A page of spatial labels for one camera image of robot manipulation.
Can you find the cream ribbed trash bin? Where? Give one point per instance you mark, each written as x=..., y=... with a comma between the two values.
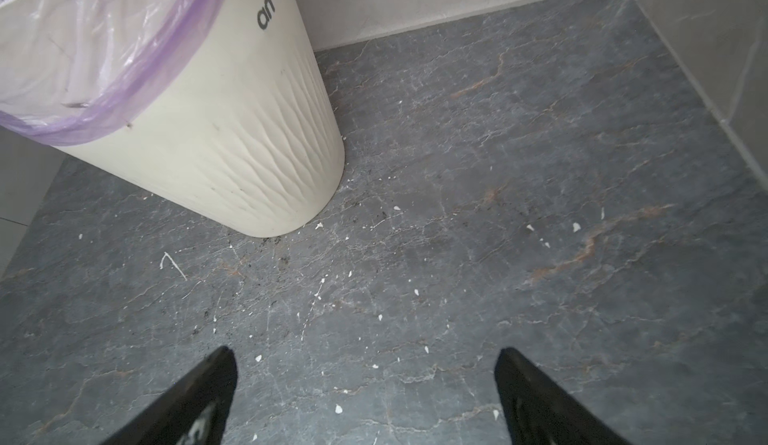
x=245, y=135

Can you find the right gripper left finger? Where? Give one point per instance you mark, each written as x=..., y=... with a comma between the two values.
x=193, y=411

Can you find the pink bin liner bag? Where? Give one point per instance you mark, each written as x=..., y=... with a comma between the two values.
x=74, y=71

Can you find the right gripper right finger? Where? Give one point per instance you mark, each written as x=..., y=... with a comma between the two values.
x=538, y=411

